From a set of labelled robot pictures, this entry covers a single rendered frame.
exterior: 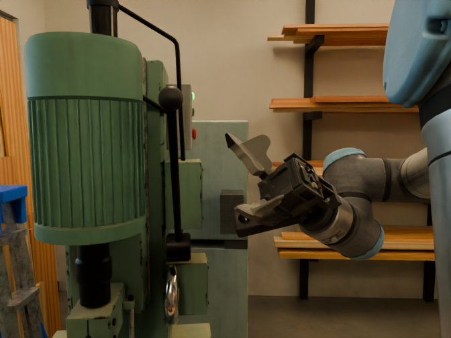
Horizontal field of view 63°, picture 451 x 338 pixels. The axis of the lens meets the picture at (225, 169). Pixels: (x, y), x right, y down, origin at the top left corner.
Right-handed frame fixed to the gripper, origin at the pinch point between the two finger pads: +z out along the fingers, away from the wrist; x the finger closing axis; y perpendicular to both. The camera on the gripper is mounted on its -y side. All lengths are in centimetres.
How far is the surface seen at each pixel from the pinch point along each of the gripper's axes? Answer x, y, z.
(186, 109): -34.1, -15.3, -5.4
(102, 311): 11.4, -29.6, 1.4
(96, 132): -4.5, -9.3, 16.6
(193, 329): -2, -56, -40
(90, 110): -6.3, -7.8, 18.6
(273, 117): -187, -68, -138
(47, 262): -88, -198, -41
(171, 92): -4.7, 3.0, 12.5
